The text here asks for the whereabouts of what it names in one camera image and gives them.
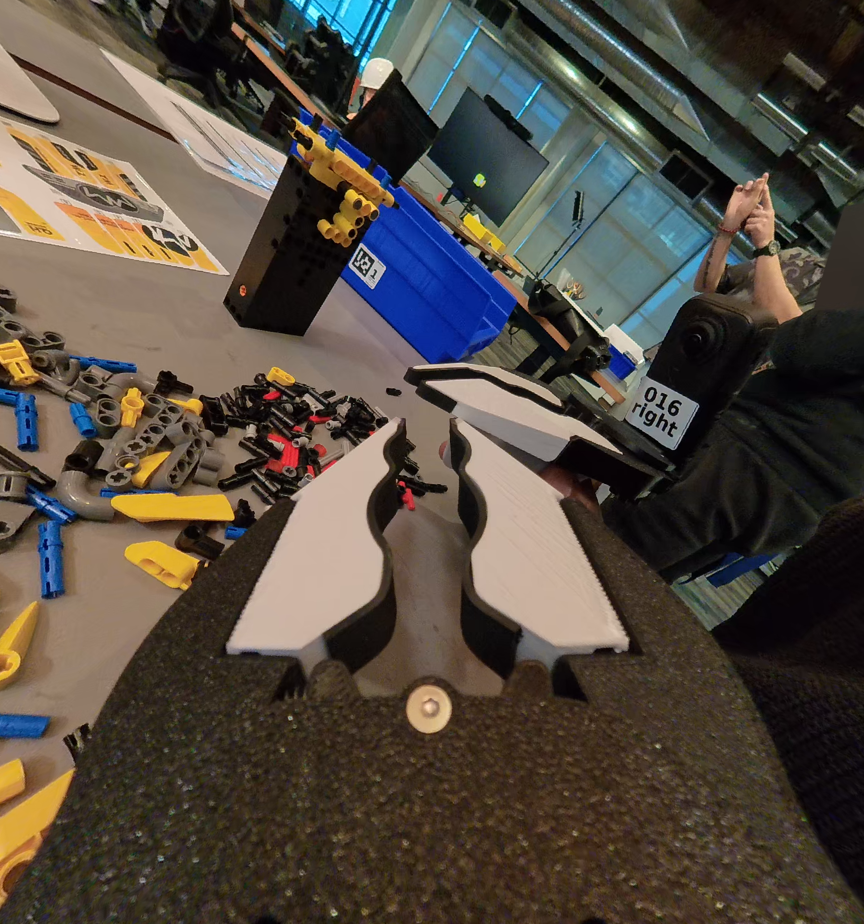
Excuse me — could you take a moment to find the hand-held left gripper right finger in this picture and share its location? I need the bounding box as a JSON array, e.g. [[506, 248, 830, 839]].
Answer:
[[448, 419, 631, 668]]

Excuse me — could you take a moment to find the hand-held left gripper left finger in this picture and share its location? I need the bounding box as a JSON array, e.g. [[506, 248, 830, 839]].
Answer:
[[226, 417, 410, 676]]

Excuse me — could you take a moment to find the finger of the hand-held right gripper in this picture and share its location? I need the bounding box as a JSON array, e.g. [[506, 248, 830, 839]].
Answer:
[[403, 363, 572, 407], [415, 380, 601, 464]]

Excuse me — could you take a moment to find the person's right forearm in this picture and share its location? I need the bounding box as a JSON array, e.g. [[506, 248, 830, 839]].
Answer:
[[600, 307, 864, 587]]

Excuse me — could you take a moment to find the person's right hand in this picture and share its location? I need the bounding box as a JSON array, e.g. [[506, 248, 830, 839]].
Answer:
[[539, 464, 601, 510]]

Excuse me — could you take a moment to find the blue plastic bin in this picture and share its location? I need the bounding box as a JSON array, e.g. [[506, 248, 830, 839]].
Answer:
[[338, 162, 518, 364]]

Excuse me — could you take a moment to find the black bag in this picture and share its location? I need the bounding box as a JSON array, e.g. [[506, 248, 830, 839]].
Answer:
[[528, 280, 615, 378]]

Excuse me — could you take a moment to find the pile of black red pins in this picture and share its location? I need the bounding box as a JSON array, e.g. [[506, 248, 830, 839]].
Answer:
[[201, 364, 449, 511]]

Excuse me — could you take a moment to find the yellow storage bin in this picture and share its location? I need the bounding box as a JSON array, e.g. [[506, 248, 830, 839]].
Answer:
[[463, 215, 510, 255]]

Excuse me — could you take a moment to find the pile of grey blue parts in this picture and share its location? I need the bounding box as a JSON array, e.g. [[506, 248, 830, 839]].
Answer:
[[0, 269, 260, 912]]

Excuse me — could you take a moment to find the black yellow brick model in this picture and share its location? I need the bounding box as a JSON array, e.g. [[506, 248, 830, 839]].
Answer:
[[224, 117, 400, 337]]

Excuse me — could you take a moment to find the large black monitor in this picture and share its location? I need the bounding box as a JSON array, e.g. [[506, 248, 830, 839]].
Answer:
[[427, 87, 550, 229]]

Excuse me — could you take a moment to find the small black monitor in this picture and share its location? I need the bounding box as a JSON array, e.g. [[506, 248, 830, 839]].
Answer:
[[340, 68, 440, 183]]

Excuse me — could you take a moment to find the white printed paper sheet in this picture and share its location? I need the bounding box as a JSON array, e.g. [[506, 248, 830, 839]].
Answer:
[[102, 49, 290, 201]]

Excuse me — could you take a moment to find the yellow grey sticker sheet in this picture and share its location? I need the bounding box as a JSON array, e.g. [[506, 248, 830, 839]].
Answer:
[[0, 104, 229, 277]]

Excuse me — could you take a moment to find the white rounded board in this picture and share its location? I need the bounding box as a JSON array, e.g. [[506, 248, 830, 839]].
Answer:
[[0, 7, 60, 124]]

